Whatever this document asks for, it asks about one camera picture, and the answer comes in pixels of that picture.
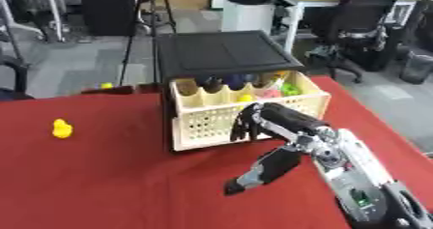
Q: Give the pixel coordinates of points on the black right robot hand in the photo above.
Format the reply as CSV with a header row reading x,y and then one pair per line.
x,y
282,117

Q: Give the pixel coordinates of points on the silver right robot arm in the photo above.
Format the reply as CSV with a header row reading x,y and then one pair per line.
x,y
361,178

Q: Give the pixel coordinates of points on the pale compartment drawer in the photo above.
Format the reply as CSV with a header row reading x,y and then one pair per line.
x,y
248,117

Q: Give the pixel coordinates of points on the yellow toy in drawer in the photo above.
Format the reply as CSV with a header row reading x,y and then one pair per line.
x,y
245,98

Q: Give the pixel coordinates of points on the pink toy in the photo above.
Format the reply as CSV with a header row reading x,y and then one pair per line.
x,y
270,93

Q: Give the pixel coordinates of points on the green toy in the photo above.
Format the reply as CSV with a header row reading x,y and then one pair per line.
x,y
290,89

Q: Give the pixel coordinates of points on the dark blue toy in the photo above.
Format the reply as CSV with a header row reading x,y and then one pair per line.
x,y
235,80

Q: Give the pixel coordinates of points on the black cabinet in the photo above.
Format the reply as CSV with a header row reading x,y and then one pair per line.
x,y
220,54

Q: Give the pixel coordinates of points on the white cabinet box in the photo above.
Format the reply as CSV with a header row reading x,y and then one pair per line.
x,y
247,15

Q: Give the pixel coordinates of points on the black office chair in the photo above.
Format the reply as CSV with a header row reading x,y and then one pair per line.
x,y
361,23

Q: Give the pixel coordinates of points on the white desk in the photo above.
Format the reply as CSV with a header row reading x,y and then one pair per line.
x,y
338,1

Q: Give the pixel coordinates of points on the grey waste bin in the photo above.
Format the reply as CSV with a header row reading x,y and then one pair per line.
x,y
417,67

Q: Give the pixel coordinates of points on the black tripod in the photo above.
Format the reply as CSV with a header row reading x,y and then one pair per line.
x,y
144,23

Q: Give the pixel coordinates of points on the small yellow ball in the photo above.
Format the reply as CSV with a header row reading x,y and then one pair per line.
x,y
106,85

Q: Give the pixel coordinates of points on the yellow rubber duck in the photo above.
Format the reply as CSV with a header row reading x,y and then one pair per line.
x,y
62,128

